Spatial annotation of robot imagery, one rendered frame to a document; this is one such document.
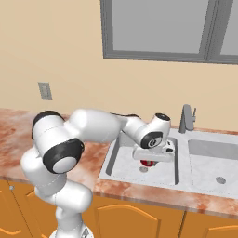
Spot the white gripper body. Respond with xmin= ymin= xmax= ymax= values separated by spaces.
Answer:
xmin=132 ymin=145 xmax=176 ymax=164

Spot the grey sink tap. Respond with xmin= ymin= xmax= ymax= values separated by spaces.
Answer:
xmin=178 ymin=103 xmax=197 ymax=135

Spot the grey double basin sink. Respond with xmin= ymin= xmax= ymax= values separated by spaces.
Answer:
xmin=98 ymin=125 xmax=238 ymax=200

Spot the red round item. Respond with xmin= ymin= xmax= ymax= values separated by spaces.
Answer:
xmin=139 ymin=159 xmax=156 ymax=168

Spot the grey framed window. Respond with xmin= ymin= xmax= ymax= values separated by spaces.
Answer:
xmin=99 ymin=0 xmax=238 ymax=65

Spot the grey wall outlet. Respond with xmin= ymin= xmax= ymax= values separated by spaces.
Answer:
xmin=37 ymin=81 xmax=54 ymax=101

